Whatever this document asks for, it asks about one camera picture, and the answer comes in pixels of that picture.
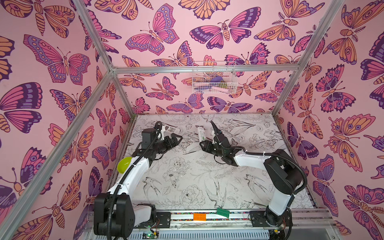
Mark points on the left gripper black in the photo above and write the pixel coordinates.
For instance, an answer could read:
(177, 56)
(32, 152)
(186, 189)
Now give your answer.
(172, 142)

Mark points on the green circuit board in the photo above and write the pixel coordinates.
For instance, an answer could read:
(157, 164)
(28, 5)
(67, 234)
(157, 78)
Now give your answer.
(150, 235)

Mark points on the green lego brick on rail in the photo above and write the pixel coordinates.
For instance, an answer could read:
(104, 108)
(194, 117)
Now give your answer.
(223, 212)

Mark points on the white wire basket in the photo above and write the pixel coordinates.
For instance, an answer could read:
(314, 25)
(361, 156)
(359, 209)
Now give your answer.
(214, 79)

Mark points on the orange lego brick on rail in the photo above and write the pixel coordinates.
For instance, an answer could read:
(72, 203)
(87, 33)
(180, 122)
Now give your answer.
(199, 217)

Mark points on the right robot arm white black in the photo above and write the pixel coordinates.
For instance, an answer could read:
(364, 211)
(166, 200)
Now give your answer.
(286, 175)

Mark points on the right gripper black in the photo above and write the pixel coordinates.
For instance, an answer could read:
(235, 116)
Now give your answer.
(219, 144)

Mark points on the white remote control with batteries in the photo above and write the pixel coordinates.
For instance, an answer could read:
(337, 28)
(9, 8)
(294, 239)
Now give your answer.
(201, 133)

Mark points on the white remote control far left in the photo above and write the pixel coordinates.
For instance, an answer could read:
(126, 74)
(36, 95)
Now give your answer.
(172, 129)

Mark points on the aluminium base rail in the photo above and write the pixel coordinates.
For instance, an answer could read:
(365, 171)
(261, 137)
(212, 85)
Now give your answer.
(302, 224)

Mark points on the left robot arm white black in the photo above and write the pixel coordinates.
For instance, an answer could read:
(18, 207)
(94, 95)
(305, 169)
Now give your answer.
(115, 216)

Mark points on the lime green bowl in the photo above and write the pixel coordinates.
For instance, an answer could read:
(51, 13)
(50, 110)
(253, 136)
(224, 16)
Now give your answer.
(124, 164)

